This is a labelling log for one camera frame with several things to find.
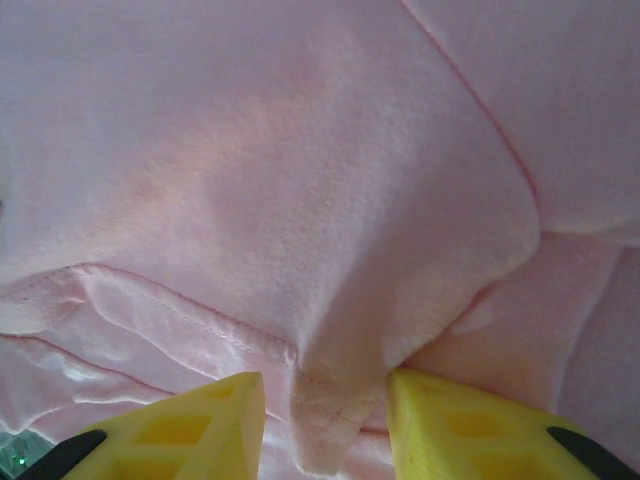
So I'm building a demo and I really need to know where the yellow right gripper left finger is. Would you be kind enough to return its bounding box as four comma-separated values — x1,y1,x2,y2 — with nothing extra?
32,370,266,480

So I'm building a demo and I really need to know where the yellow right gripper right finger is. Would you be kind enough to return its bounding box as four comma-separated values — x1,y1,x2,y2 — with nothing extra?
387,368,640,480

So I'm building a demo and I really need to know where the pink t-shirt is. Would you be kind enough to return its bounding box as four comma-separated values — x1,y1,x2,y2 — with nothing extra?
0,0,640,480

